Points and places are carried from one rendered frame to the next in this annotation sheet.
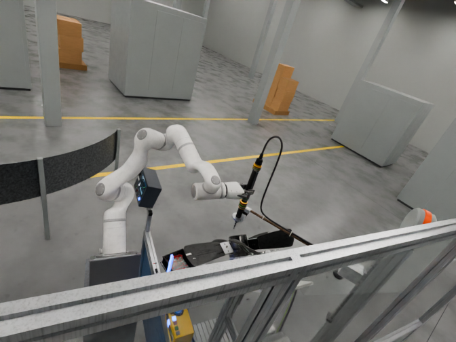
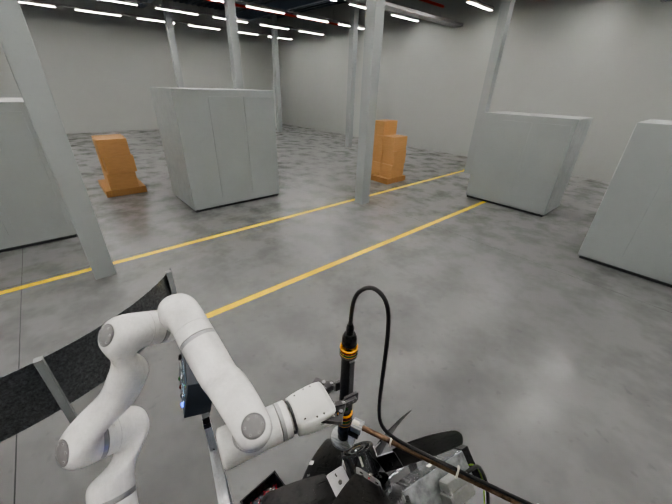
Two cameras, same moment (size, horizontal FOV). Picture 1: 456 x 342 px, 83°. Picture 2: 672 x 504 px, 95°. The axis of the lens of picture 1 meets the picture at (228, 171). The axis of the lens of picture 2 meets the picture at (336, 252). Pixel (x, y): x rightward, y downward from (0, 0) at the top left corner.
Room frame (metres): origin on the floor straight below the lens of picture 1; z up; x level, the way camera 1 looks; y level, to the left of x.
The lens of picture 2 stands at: (0.67, -0.13, 2.34)
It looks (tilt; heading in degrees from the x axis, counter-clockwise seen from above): 28 degrees down; 4
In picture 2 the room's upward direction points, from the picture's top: 2 degrees clockwise
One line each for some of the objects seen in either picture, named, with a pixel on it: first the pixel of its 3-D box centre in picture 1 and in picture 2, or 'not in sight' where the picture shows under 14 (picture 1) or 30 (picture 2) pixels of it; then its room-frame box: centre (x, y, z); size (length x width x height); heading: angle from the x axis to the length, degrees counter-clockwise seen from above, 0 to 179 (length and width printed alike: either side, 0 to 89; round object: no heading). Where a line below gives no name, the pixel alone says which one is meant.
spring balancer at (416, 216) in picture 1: (416, 227); not in sight; (0.94, -0.81, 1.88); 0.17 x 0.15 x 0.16; 123
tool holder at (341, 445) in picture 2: (241, 212); (346, 429); (1.20, -0.15, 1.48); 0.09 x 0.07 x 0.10; 68
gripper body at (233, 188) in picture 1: (231, 190); (308, 408); (1.14, -0.05, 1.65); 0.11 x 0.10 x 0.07; 123
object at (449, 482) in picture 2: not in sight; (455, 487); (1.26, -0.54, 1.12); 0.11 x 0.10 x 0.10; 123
